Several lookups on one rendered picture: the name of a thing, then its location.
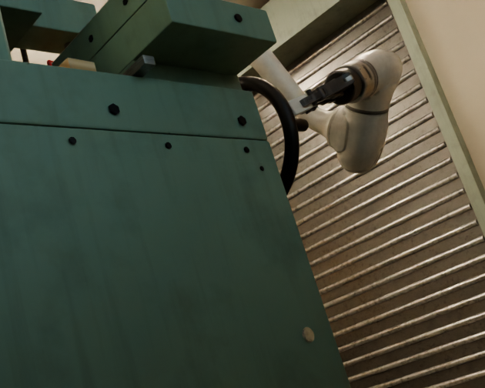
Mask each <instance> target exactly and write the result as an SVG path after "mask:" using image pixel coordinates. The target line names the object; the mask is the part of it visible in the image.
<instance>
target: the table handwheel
mask: <svg viewBox="0 0 485 388"><path fill-rule="evenodd" d="M238 78H239V82H240V85H241V87H242V90H244V91H250V92H251V91H254V92H258V93H259V94H261V95H263V96H264V97H265V98H266V99H267V100H268V101H269V102H270V103H271V104H272V106H273V108H274V109H275V110H276V113H277V115H278V116H279V120H280V122H281V125H282V128H283V136H284V158H283V167H282V170H281V173H280V176H281V179H282V181H283V185H284V188H285V190H286V194H287V195H288V193H289V191H290V189H291V187H292V184H293V181H294V179H295V176H296V171H297V167H298V163H299V132H298V128H297V124H296V119H295V116H294V114H293V111H292V109H291V107H290V105H289V103H288V101H287V100H286V98H285V96H284V95H283V94H282V93H281V91H280V90H278V88H277V87H275V86H274V85H273V84H271V83H270V82H267V81H266V80H265V79H261V78H258V77H255V76H240V77H238Z"/></svg>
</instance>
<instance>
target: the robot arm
mask: <svg viewBox="0 0 485 388"><path fill-rule="evenodd" d="M250 65H251V66H252V67H253V68H254V69H255V70H256V71H257V72H258V73H259V75H260V76H261V77H262V78H263V79H265V80H266V81H267V82H270V83H271V84H273V85H274V86H275V87H277V88H278V90H280V91H281V93H282V94H283V95H284V96H285V98H286V100H287V101H288V103H289V105H290V107H291V109H292V111H293V114H294V116H295V117H297V118H298V119H305V120H306V121H307V122H308V123H309V129H312V130H313V131H314V132H317V133H319V134H320V135H322V136H324V137H325V138H326V141H327V143H328V145H329V146H331V147H333V148H334V149H335V151H336V152H337V158H338V160H339V163H340V165H341V166H342V167H343V168H344V169H345V170H346V171H347V172H351V173H364V172H368V171H370V170H371V169H372V168H373V167H374V166H375V165H376V164H377V163H378V161H379V159H380V156H381V154H382V151H383V147H384V144H385V141H386V134H387V129H388V113H389V107H390V102H391V98H392V96H393V93H394V91H395V89H396V86H397V84H398V83H399V81H400V78H401V75H402V72H403V64H402V62H401V60H400V57H399V56H398V55H397V54H396V53H394V52H388V51H385V50H382V49H374V50H369V51H366V52H363V53H361V54H359V55H357V56H356V57H354V58H353V59H352V60H351V61H349V62H347V63H345V64H343V65H341V66H340V67H339V68H338V69H335V70H334V72H331V73H330V74H328V76H327V77H326V80H325V83H324V85H321V86H320V87H317V88H316V89H315V91H313V92H312V91H311V89H308V90H306V94H307V95H306V94H305V93H304V92H303V90H302V89H301V88H300V87H299V86H298V85H297V83H296V82H295V80H294V79H293V78H292V76H291V75H290V74H289V73H288V72H287V71H286V69H285V68H284V67H283V65H282V64H281V62H280V61H279V60H278V58H277V57H275V55H274V54H273V53H272V52H271V50H270V49H268V50H267V51H266V52H264V53H263V54H262V55H261V56H260V57H258V58H257V59H256V60H255V61H254V62H252V63H251V64H250ZM332 102H333V103H335V104H337V105H341V106H339V107H338V108H337V109H335V110H333V111H326V110H323V109H321V108H319V107H318V105H325V104H330V103H332ZM342 105H345V106H342Z"/></svg>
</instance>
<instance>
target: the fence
mask: <svg viewBox="0 0 485 388"><path fill-rule="evenodd" d="M147 1H148V0H109V1H108V2H107V3H106V4H105V5H104V6H103V7H102V9H101V10H100V11H99V12H98V13H97V14H96V15H95V17H94V18H93V19H92V20H91V21H90V22H89V24H87V26H86V27H84V29H83V30H82V31H81V32H80V33H79V34H78V35H77V36H76V38H75V39H74V40H73V41H72V42H71V43H70V45H69V46H68V47H67V48H66V49H65V50H64V51H63V53H62V54H61V55H60V56H59V57H58V58H57V59H56V60H55V61H54V62H53V63H52V66H60V65H61V64H62V63H63V62H64V61H65V60H66V59H67V58H71V59H79V60H84V61H88V62H89V61H90V60H91V59H92V58H93V57H94V56H95V55H96V54H97V53H98V52H99V51H100V50H101V49H102V48H103V46H104V45H105V44H106V43H107V42H108V41H109V40H110V39H111V38H112V37H113V36H114V35H115V34H116V33H117V32H118V30H119V29H120V28H121V27H122V26H123V25H124V24H125V23H126V22H127V21H128V20H129V19H130V18H131V17H132V16H133V15H134V14H135V13H136V12H137V11H138V10H139V9H140V8H141V7H142V6H143V5H144V4H145V3H146V2H147Z"/></svg>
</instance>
